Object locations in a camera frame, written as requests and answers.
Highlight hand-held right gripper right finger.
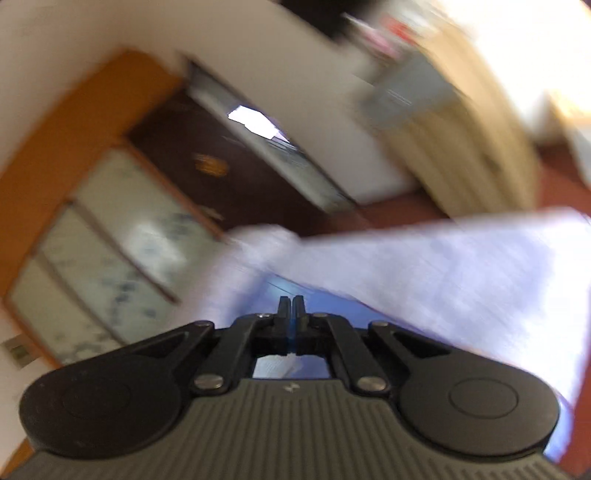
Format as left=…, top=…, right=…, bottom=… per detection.
left=292, top=296, right=451, bottom=395

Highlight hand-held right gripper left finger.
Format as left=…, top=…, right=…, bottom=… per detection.
left=124, top=298, right=290, bottom=395

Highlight blue printed bed sheet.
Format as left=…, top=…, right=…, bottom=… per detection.
left=249, top=272, right=578, bottom=464

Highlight white fluffy quilt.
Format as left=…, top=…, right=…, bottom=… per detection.
left=203, top=208, right=591, bottom=407

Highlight gold door ornament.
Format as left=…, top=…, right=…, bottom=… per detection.
left=194, top=152, right=230, bottom=179

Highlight wooden wardrobe frosted glass doors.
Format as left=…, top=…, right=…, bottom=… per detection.
left=0, top=48, right=227, bottom=370

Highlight dark brown door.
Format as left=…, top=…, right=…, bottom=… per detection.
left=127, top=88, right=324, bottom=236

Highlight beige curtain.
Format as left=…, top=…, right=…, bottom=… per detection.
left=383, top=28, right=542, bottom=219

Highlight pale wall-mounted box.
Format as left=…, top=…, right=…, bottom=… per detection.
left=351, top=51, right=468, bottom=131

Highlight wall electrical panel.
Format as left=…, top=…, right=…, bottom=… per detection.
left=2, top=336, right=38, bottom=371

